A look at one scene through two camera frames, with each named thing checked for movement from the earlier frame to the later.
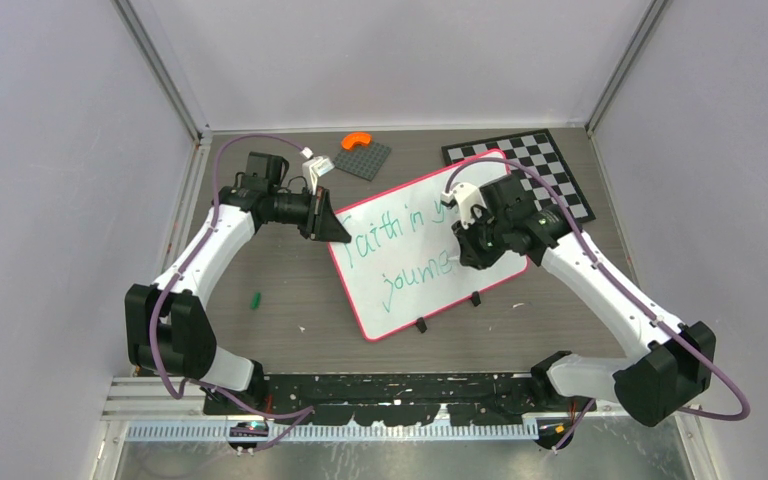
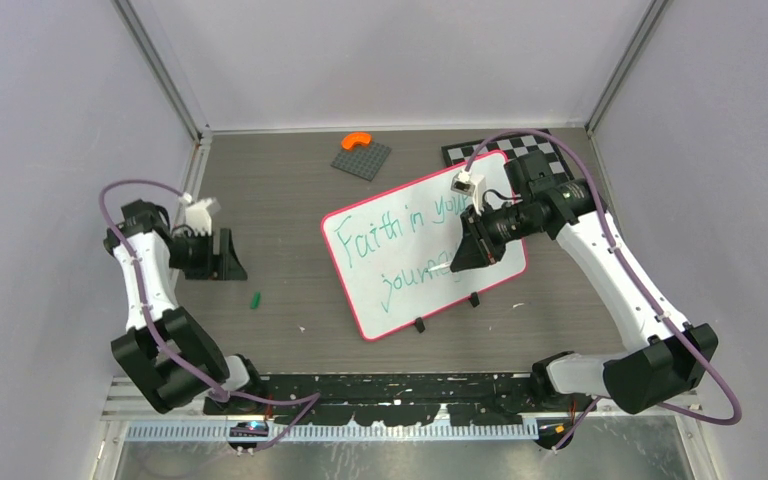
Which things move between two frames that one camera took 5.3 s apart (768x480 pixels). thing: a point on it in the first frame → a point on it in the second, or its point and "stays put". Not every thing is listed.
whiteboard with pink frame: [402, 261] stays put
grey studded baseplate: [362, 160] stays put
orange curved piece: [356, 137] stays put
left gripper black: [322, 223] → [225, 265]
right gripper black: [471, 253] → [476, 249]
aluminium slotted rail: [339, 432] stays put
